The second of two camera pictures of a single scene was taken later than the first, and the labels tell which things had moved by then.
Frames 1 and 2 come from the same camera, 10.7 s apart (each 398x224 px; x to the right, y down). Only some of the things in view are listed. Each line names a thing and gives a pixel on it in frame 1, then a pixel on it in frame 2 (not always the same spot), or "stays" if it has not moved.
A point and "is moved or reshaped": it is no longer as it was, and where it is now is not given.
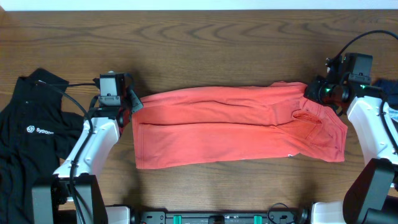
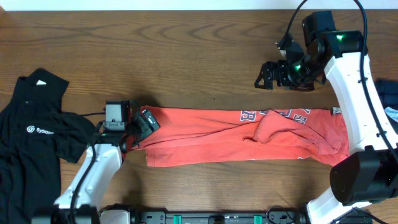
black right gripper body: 323,92 -> 300,74
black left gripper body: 132,102 -> 139,129
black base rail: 222,217 stays
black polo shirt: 35,135 stays
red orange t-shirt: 176,126 is moved or reshaped
